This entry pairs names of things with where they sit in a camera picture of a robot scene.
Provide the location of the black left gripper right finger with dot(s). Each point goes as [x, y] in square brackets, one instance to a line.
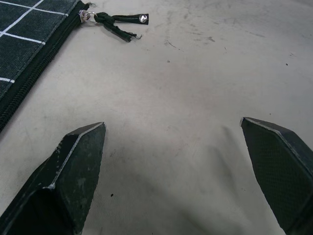
[281, 171]

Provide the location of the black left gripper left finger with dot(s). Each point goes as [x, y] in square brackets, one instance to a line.
[61, 181]

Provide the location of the dark green checked zipper pouch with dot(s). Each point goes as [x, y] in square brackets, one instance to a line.
[22, 36]

